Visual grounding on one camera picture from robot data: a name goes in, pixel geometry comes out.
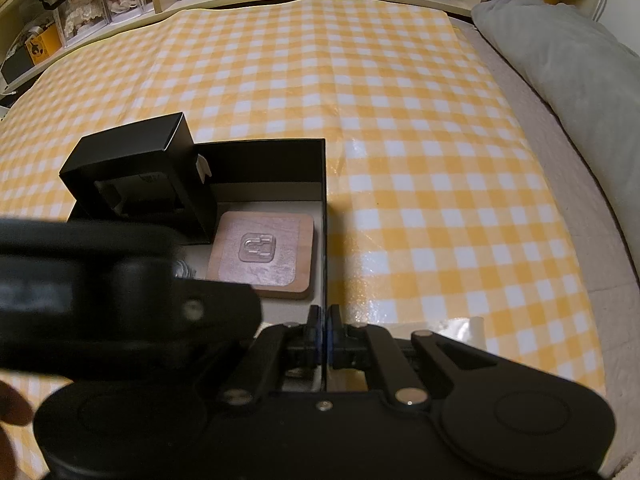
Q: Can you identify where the wooden coaster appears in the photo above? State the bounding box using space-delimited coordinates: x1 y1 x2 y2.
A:
205 210 317 301

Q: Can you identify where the person's left hand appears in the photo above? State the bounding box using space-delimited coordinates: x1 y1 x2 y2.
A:
0 379 32 480

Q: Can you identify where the small black box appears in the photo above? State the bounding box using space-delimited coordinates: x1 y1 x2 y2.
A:
60 112 217 246

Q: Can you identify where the black storage box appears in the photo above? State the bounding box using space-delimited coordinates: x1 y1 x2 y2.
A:
0 47 36 88

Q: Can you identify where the yellow white checked cloth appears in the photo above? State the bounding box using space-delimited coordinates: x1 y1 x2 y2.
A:
0 0 608 480

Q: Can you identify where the grey pillow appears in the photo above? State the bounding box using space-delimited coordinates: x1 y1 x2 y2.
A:
471 0 640 213

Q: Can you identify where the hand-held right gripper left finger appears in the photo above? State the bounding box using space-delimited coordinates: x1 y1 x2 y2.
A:
217 305 325 408

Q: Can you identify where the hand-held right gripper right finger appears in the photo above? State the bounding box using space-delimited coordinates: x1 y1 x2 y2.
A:
326 305 503 408

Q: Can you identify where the beige bed mattress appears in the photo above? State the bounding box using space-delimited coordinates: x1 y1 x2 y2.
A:
452 15 640 480

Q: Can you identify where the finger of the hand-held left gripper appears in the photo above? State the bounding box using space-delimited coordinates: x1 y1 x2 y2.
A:
0 216 264 357

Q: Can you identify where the yellow box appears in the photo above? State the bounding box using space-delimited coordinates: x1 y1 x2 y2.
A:
25 25 63 66

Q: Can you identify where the doll case with black handle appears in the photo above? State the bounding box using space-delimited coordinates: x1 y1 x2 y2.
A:
39 0 108 50

